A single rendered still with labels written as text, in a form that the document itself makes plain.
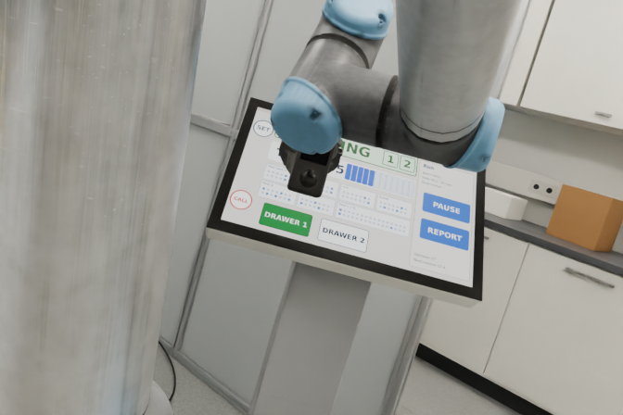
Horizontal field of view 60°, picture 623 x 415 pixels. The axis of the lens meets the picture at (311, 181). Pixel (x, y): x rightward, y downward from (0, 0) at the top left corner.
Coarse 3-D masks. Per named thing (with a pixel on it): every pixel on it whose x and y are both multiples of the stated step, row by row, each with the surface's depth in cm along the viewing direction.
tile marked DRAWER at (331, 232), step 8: (320, 224) 100; (328, 224) 100; (336, 224) 100; (344, 224) 101; (320, 232) 99; (328, 232) 99; (336, 232) 99; (344, 232) 100; (352, 232) 100; (360, 232) 100; (368, 232) 101; (320, 240) 98; (328, 240) 98; (336, 240) 98; (344, 240) 99; (352, 240) 99; (360, 240) 99; (368, 240) 100; (352, 248) 98; (360, 248) 99
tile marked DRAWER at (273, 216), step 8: (264, 208) 99; (272, 208) 99; (280, 208) 100; (288, 208) 100; (264, 216) 98; (272, 216) 98; (280, 216) 99; (288, 216) 99; (296, 216) 99; (304, 216) 100; (312, 216) 100; (264, 224) 97; (272, 224) 98; (280, 224) 98; (288, 224) 98; (296, 224) 99; (304, 224) 99; (288, 232) 97; (296, 232) 98; (304, 232) 98
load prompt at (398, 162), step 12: (348, 144) 110; (360, 144) 111; (348, 156) 109; (360, 156) 109; (372, 156) 110; (384, 156) 110; (396, 156) 111; (408, 156) 112; (396, 168) 110; (408, 168) 110
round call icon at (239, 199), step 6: (234, 192) 99; (240, 192) 100; (246, 192) 100; (252, 192) 100; (234, 198) 99; (240, 198) 99; (246, 198) 99; (252, 198) 99; (228, 204) 98; (234, 204) 98; (240, 204) 98; (246, 204) 99; (246, 210) 98
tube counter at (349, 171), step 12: (348, 168) 107; (360, 168) 108; (348, 180) 106; (360, 180) 106; (372, 180) 107; (384, 180) 107; (396, 180) 108; (408, 180) 109; (396, 192) 106; (408, 192) 107
